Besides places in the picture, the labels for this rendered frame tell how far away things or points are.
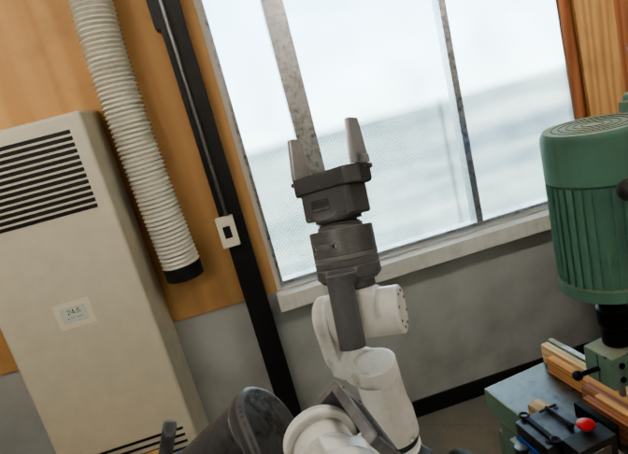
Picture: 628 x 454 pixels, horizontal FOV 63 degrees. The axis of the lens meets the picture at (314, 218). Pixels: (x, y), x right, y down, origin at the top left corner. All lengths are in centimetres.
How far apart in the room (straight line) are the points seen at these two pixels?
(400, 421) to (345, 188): 34
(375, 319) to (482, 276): 195
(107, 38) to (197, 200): 69
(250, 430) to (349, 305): 19
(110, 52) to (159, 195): 53
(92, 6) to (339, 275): 160
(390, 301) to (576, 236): 44
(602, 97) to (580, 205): 162
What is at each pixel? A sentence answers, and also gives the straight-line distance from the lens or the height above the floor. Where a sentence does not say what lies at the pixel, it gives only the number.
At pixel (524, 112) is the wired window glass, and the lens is 264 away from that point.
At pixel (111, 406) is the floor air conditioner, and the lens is 224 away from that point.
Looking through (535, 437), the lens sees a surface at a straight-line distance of 107.
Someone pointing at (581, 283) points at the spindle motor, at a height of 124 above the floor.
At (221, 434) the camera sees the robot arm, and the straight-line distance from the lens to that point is 62.
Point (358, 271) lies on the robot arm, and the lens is 67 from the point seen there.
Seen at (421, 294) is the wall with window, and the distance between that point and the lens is 250.
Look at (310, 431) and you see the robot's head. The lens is 44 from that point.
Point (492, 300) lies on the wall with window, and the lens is 268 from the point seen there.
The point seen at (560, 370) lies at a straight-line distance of 136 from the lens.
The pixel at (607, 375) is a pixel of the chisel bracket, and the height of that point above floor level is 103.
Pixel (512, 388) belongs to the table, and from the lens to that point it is 136.
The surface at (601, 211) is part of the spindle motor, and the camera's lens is 98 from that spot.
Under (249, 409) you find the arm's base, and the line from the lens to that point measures 62.
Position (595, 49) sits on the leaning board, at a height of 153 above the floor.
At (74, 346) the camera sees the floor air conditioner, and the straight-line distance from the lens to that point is 214.
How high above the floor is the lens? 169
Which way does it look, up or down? 14 degrees down
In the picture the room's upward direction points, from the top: 15 degrees counter-clockwise
